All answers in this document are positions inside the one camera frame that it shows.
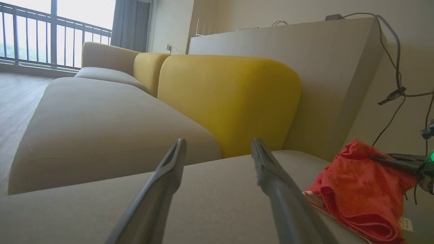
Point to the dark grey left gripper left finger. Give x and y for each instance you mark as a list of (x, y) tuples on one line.
[(149, 217)]

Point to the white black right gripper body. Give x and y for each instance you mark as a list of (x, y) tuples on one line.
[(428, 176)]

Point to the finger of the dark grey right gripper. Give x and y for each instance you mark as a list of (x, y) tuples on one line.
[(396, 164), (410, 157)]

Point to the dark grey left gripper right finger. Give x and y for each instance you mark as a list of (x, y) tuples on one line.
[(291, 217)]

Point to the red garment with white stripe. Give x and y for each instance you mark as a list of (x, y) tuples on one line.
[(356, 189)]

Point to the large grey sofa seat cushion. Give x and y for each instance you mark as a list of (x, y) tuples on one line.
[(220, 189)]

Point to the medium grey sofa seat cushion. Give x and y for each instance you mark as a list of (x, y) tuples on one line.
[(101, 128)]

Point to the beige partition cabinet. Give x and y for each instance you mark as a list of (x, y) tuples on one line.
[(322, 67)]

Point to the wide yellow sofa backrest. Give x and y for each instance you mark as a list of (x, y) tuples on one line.
[(230, 101)]

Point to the narrow yellow sofa backrest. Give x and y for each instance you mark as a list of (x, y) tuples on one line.
[(149, 71)]

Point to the small grey sofa seat cushion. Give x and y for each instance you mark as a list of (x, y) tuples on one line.
[(101, 74)]

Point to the black power adapter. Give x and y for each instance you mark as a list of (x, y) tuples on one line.
[(335, 17)]

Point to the beige sofa armrest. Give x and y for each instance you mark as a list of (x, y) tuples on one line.
[(108, 56)]

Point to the grey curtain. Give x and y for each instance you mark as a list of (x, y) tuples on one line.
[(130, 27)]

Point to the white power strip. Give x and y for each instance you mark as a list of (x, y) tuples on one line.
[(247, 28)]

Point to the grey balcony railing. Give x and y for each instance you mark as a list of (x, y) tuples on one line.
[(53, 34)]

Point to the white wall outlet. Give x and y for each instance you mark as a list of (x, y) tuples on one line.
[(168, 46)]

